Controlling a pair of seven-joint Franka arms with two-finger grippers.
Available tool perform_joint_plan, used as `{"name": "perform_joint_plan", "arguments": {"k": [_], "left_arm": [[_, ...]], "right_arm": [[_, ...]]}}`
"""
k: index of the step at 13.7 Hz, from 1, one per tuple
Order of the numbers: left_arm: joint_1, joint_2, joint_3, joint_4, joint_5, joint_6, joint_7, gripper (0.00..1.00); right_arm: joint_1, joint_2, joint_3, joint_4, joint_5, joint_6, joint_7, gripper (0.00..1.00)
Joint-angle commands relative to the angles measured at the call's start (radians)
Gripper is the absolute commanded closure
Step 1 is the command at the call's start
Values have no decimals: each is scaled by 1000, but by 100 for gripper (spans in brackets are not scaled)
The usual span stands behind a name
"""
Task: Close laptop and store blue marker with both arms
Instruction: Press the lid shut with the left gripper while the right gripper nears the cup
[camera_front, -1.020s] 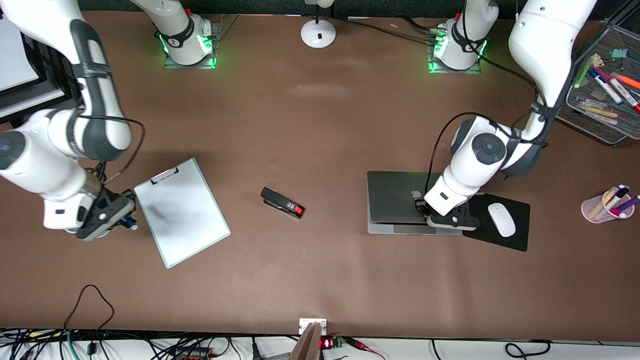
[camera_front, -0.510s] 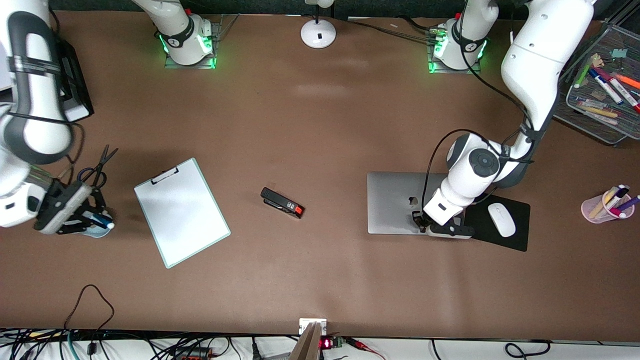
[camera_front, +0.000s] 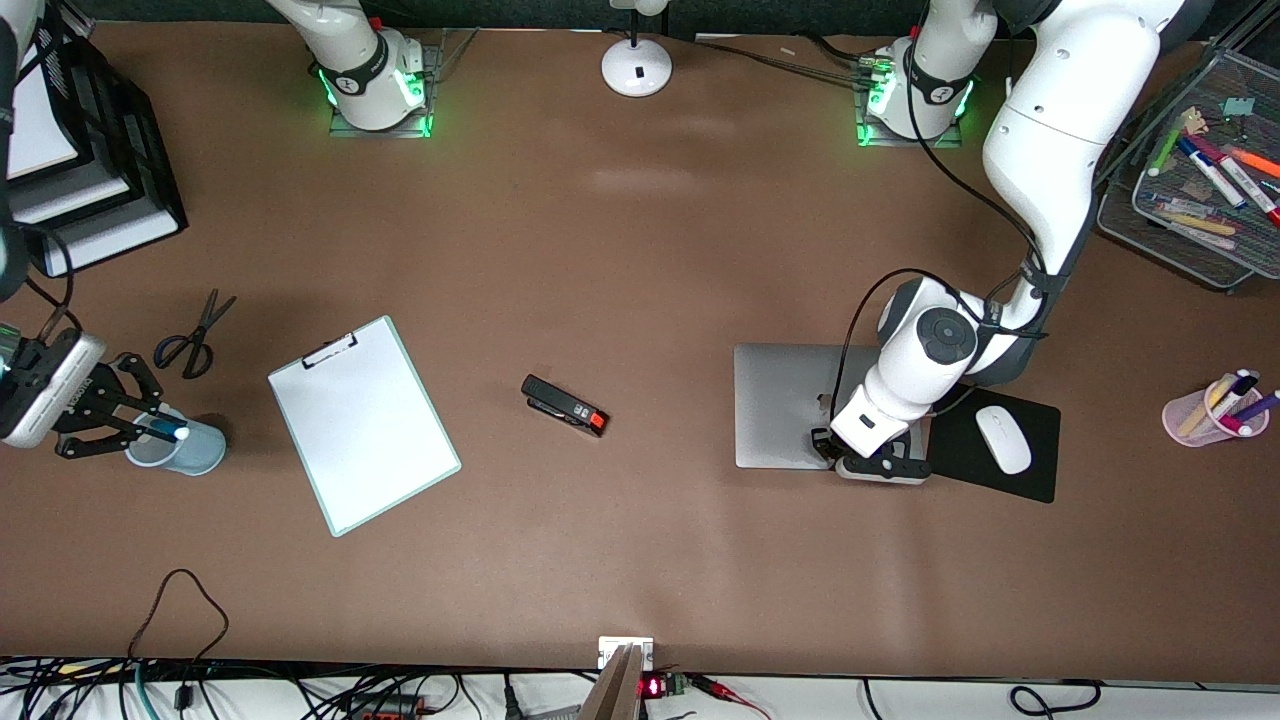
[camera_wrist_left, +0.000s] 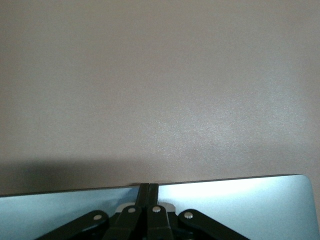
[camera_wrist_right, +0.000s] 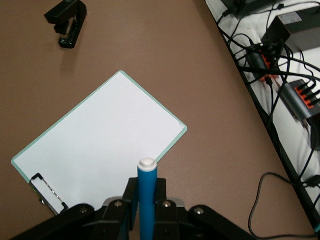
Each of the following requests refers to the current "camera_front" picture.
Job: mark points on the black capped white marker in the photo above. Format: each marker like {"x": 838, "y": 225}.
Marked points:
{"x": 1240, "y": 386}

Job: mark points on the black mesh desk organizer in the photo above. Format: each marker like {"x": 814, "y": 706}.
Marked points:
{"x": 1160, "y": 240}

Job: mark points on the black scissors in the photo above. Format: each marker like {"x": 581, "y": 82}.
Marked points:
{"x": 197, "y": 340}

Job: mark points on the clear right arm base plate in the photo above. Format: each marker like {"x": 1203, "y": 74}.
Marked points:
{"x": 450, "y": 55}

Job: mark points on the white paper sheet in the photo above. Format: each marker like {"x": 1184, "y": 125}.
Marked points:
{"x": 70, "y": 200}
{"x": 40, "y": 120}
{"x": 110, "y": 245}

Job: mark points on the yellow highlighter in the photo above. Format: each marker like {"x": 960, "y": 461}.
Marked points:
{"x": 1205, "y": 405}

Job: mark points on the white round stand base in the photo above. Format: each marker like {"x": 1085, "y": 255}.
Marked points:
{"x": 636, "y": 68}

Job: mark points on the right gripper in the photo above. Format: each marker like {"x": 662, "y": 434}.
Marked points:
{"x": 92, "y": 398}

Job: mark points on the red capped white marker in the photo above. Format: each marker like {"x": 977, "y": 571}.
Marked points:
{"x": 1250, "y": 192}

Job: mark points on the blue mesh cup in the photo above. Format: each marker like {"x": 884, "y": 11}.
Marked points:
{"x": 205, "y": 450}

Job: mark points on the orange power strip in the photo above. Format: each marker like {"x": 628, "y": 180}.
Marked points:
{"x": 385, "y": 708}

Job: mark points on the orange marker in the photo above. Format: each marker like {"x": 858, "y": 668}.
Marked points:
{"x": 1255, "y": 162}

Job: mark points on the circuit board with red display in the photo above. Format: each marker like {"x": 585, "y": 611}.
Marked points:
{"x": 662, "y": 687}

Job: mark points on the blue capped white marker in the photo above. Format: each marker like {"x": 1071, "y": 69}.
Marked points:
{"x": 1215, "y": 175}

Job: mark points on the pink mesh pen cup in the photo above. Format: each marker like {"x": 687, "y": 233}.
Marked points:
{"x": 1180, "y": 420}

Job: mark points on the white mounting plate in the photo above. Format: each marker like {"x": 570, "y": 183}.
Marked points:
{"x": 612, "y": 645}

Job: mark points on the black mouse pad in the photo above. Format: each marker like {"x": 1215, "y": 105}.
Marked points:
{"x": 1040, "y": 470}

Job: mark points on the silver laptop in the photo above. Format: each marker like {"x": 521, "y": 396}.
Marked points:
{"x": 785, "y": 410}

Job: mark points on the yellow marker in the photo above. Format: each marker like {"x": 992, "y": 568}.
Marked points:
{"x": 1205, "y": 222}

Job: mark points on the black stapler with orange tip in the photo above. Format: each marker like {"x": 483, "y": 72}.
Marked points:
{"x": 560, "y": 402}

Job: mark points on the white clipboard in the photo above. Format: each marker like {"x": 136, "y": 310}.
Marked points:
{"x": 370, "y": 440}

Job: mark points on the pink marker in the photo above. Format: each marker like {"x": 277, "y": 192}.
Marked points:
{"x": 1210, "y": 241}

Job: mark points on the green marker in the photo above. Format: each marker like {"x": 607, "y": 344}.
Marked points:
{"x": 1170, "y": 150}

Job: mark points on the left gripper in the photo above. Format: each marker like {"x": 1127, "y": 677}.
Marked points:
{"x": 823, "y": 443}

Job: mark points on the black stacked paper tray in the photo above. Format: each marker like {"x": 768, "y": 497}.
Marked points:
{"x": 150, "y": 190}

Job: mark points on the clear left arm base plate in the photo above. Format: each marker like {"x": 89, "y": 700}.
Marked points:
{"x": 870, "y": 135}

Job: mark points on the purple marker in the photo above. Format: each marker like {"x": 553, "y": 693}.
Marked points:
{"x": 1262, "y": 405}

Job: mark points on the white computer mouse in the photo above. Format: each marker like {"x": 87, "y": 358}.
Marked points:
{"x": 1003, "y": 440}

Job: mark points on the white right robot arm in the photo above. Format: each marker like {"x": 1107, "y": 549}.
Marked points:
{"x": 360, "y": 70}

